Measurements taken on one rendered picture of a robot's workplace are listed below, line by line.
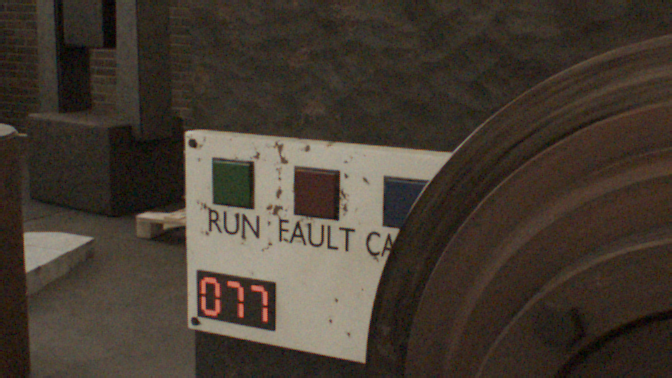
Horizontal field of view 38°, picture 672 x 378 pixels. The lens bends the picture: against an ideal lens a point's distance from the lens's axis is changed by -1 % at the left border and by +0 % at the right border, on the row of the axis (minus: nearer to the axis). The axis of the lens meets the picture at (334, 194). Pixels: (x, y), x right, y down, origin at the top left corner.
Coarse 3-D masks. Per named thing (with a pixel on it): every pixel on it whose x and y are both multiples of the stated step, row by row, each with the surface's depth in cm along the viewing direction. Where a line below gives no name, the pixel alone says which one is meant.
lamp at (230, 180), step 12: (216, 168) 83; (228, 168) 82; (240, 168) 81; (216, 180) 83; (228, 180) 82; (240, 180) 82; (216, 192) 83; (228, 192) 82; (240, 192) 82; (240, 204) 82
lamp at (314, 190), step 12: (300, 180) 79; (312, 180) 79; (324, 180) 78; (300, 192) 79; (312, 192) 79; (324, 192) 78; (300, 204) 79; (312, 204) 79; (324, 204) 78; (324, 216) 79
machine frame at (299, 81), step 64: (192, 0) 84; (256, 0) 81; (320, 0) 78; (384, 0) 76; (448, 0) 73; (512, 0) 71; (576, 0) 69; (640, 0) 67; (192, 64) 85; (256, 64) 82; (320, 64) 79; (384, 64) 77; (448, 64) 74; (512, 64) 72; (576, 64) 70; (192, 128) 86; (256, 128) 83; (320, 128) 80; (384, 128) 78; (448, 128) 75
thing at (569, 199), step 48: (576, 144) 54; (624, 144) 53; (528, 192) 56; (576, 192) 54; (624, 192) 51; (480, 240) 58; (528, 240) 54; (576, 240) 53; (432, 288) 60; (480, 288) 57; (528, 288) 55; (432, 336) 60; (480, 336) 57
